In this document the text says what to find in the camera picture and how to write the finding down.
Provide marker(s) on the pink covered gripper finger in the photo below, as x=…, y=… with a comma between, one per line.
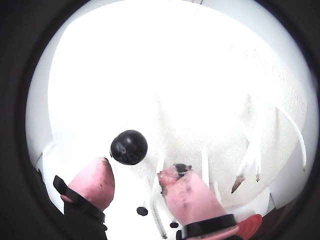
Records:
x=95, y=185
x=190, y=197

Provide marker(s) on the red collapsible cup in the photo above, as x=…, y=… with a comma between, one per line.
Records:
x=250, y=222

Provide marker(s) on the dark blueberry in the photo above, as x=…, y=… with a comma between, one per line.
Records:
x=142, y=211
x=173, y=225
x=129, y=147

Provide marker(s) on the white foam board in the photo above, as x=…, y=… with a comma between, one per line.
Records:
x=200, y=87

